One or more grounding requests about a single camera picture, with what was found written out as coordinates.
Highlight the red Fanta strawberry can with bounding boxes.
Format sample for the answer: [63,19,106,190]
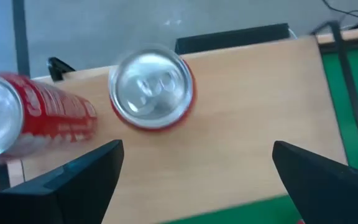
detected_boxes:
[108,45,196,133]

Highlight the black flat bar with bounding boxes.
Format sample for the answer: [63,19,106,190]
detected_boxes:
[174,22,292,56]

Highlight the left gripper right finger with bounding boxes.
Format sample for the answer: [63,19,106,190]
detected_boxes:
[271,139,358,224]

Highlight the black floor cable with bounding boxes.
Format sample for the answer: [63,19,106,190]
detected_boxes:
[321,0,358,20]

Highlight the wooden shelf black wire legs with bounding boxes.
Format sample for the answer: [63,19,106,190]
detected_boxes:
[0,20,358,224]

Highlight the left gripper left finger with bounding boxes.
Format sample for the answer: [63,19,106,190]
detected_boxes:
[0,139,126,224]

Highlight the red Coca-Cola can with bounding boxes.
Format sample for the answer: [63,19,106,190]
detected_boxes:
[0,70,98,163]

